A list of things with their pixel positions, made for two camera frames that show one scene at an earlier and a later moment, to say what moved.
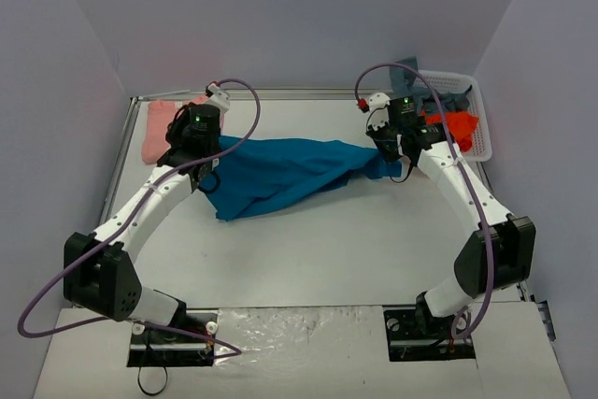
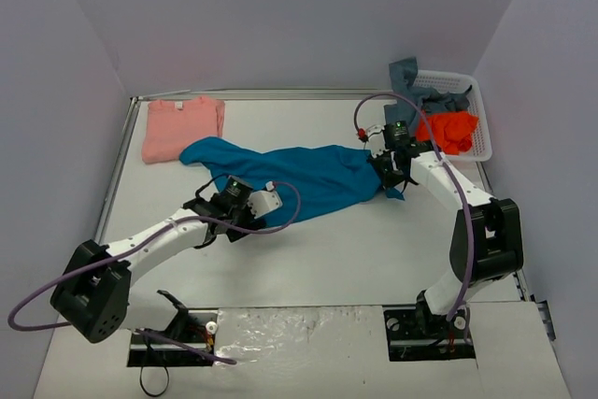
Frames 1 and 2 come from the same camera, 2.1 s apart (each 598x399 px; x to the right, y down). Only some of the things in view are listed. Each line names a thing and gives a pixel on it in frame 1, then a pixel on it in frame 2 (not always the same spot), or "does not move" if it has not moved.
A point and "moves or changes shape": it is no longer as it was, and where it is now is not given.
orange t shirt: x=462 y=125 does not move
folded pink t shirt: x=158 y=117 does not move
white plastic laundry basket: x=480 y=148 does not move
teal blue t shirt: x=262 y=177 moves or changes shape
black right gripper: x=386 y=143 → x=386 y=175
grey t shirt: x=407 y=82 does not move
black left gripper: x=188 y=156 → x=244 y=227
